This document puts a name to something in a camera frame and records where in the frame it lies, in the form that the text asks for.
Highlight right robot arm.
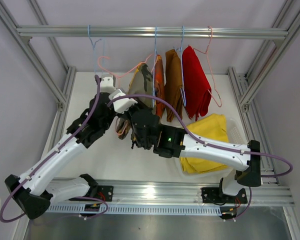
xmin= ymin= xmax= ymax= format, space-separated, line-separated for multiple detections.
xmin=122 ymin=106 xmax=262 ymax=206

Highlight blue hanger of yellow trousers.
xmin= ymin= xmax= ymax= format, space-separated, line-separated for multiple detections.
xmin=87 ymin=24 xmax=105 ymax=75

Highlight red trousers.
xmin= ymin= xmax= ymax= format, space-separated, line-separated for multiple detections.
xmin=182 ymin=46 xmax=212 ymax=119

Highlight pink hanger of yellow camouflage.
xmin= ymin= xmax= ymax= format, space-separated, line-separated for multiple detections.
xmin=97 ymin=53 xmax=156 ymax=140

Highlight aluminium frame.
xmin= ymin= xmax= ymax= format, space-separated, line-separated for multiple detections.
xmin=0 ymin=0 xmax=300 ymax=220

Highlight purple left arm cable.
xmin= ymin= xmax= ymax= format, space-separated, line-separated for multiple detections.
xmin=0 ymin=74 xmax=110 ymax=223

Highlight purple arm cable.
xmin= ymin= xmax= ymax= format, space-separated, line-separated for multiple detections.
xmin=0 ymin=74 xmax=110 ymax=223
xmin=107 ymin=93 xmax=294 ymax=222

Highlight pink hanger of red trousers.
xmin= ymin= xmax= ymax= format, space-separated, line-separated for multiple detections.
xmin=193 ymin=26 xmax=223 ymax=108

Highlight blue hanger of brown trousers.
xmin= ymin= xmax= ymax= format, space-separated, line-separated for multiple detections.
xmin=175 ymin=25 xmax=187 ymax=107

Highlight orange brown camouflage trousers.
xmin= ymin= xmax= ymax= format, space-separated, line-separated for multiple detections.
xmin=154 ymin=55 xmax=166 ymax=118

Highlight slotted cable duct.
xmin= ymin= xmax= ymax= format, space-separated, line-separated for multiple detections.
xmin=47 ymin=203 xmax=222 ymax=216

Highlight blue hanger of orange camouflage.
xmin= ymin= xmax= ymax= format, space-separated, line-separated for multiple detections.
xmin=152 ymin=26 xmax=158 ymax=109

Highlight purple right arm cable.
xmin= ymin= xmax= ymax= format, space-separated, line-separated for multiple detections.
xmin=107 ymin=93 xmax=294 ymax=222

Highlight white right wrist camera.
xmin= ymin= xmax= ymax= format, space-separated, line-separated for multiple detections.
xmin=108 ymin=88 xmax=138 ymax=114

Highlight white plastic basket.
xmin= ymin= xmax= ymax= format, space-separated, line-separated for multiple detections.
xmin=175 ymin=117 xmax=247 ymax=179

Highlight yellow grey camouflage trousers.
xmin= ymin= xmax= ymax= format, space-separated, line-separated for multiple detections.
xmin=113 ymin=63 xmax=159 ymax=150

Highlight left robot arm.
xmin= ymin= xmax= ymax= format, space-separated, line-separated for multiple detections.
xmin=4 ymin=92 xmax=115 ymax=220

